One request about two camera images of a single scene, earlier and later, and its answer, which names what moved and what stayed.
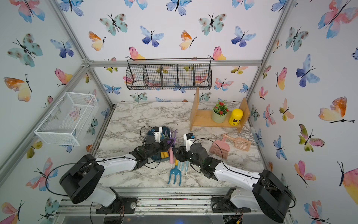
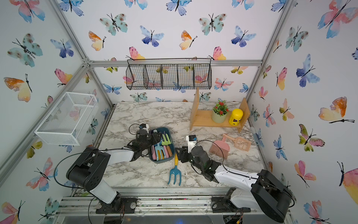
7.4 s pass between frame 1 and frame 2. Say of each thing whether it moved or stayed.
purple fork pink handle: moved
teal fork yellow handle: stayed
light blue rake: moved
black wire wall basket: stayed
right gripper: stayed
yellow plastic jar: stayed
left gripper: moved
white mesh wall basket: stayed
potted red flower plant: stayed
